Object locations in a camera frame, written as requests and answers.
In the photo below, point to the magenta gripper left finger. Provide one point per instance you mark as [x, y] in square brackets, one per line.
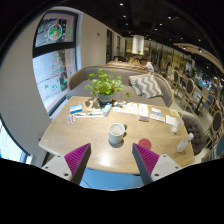
[77, 161]

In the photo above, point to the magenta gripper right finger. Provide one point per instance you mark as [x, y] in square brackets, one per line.
[146, 161]

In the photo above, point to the clear plastic water bottle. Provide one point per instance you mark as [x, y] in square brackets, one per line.
[184, 143]

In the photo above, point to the red round coaster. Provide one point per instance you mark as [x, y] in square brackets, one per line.
[145, 143]

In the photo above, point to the white ceramic mug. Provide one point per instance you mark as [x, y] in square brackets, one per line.
[116, 132]

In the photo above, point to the pill blister pack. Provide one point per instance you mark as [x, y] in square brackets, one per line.
[71, 119]

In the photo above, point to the clear plastic bottle far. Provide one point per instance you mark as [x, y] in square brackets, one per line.
[177, 125]

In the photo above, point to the white paper leaflet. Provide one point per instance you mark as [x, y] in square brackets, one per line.
[156, 114]

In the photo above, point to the white booklet with dark edge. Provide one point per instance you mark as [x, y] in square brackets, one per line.
[143, 112]

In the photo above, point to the blue white card box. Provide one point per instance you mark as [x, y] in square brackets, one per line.
[76, 108]

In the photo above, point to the yellow sticky note pad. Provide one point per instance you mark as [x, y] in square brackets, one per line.
[174, 112]

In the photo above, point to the grey tufted armchair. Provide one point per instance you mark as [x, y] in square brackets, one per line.
[193, 126]

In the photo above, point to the light blue tissue box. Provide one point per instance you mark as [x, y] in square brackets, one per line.
[106, 109]

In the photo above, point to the grey zigzag cushion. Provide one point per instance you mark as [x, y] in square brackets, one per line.
[146, 86]

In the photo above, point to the grey curved sofa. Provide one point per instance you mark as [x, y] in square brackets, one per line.
[78, 81]

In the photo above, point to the green potted plant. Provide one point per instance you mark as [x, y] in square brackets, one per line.
[104, 85]

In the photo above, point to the wooden dining chair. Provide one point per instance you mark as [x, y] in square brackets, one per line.
[188, 94]

